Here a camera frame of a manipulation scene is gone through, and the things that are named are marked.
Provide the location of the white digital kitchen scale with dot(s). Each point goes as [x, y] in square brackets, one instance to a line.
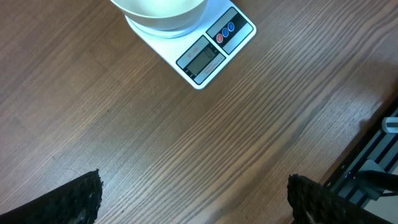
[200, 52]

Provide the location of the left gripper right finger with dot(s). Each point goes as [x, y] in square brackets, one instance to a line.
[312, 203]

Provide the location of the white bowl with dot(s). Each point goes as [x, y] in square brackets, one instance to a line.
[163, 14]

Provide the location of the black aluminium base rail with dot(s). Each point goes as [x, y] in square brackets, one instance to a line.
[376, 151]

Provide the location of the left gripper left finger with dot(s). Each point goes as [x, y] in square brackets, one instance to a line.
[77, 201]

